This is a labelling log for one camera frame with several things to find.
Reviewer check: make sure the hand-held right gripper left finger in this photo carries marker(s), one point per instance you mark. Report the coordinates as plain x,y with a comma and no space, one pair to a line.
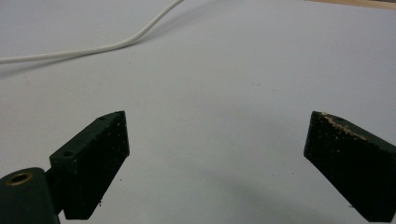
93,168

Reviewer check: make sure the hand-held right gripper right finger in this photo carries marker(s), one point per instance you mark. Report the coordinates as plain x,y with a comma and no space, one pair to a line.
355,161

